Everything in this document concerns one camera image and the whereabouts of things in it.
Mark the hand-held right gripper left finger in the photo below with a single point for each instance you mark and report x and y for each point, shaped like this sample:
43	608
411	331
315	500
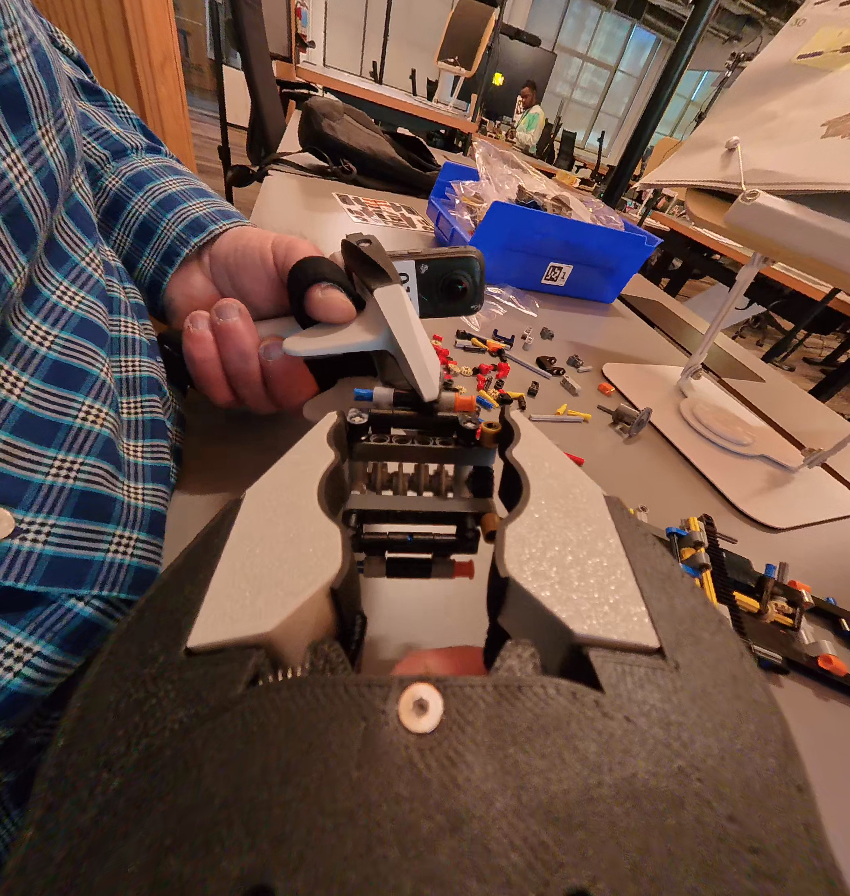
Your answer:
278	560

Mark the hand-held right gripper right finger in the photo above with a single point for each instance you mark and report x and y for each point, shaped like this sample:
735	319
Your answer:
572	560

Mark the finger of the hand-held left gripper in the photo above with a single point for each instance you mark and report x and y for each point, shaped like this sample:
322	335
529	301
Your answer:
414	350

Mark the lego axle with orange pin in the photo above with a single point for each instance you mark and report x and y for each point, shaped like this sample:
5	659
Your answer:
397	399

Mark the small lego engine assembly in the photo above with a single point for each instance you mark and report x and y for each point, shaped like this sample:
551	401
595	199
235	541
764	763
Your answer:
411	504

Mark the person's left forearm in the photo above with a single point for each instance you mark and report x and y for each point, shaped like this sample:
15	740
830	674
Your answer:
82	175

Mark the scatter of small lego pieces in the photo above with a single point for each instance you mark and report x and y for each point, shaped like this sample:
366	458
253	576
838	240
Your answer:
488	371

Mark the lego sticker sheet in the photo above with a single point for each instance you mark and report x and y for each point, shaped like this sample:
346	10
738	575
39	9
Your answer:
383	210

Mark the grey lego hub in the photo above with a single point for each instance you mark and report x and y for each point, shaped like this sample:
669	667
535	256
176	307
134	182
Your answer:
628	418

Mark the large lego chassis assembly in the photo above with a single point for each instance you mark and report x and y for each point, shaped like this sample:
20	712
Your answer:
747	588

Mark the lego instruction booklet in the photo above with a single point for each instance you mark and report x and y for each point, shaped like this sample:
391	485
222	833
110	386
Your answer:
782	105

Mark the person's left hand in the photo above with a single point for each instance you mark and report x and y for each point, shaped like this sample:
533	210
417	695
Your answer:
243	280

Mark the flat clear plastic bag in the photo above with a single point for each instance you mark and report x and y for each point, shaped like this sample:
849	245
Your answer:
502	301

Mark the small blue plastic bin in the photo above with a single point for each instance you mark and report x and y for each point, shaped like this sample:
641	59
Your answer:
453	196

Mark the large blue plastic bin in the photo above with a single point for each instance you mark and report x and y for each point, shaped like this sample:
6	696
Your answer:
558	245

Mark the clear plastic bags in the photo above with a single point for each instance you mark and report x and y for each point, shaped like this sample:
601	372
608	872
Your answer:
523	178

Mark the black backpack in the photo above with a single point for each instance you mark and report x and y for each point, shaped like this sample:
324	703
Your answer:
355	147

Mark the cream base board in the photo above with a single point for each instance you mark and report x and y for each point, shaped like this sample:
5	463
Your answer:
649	399

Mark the wooden desk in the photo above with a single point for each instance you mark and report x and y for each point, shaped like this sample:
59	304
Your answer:
782	280
383	98

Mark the black monitor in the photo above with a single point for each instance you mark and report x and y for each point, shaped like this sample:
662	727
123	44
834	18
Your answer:
516	70

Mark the person's blue plaid shirt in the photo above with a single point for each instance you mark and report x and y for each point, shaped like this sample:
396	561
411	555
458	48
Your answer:
47	630

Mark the black office chair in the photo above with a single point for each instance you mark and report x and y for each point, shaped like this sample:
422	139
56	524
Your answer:
257	84

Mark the black metal pillar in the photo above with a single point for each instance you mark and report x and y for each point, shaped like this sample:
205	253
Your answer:
656	105

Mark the white book stand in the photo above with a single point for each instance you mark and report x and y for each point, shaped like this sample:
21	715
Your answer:
782	217

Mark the wooden wall panel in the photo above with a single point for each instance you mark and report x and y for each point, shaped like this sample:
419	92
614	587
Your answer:
138	70

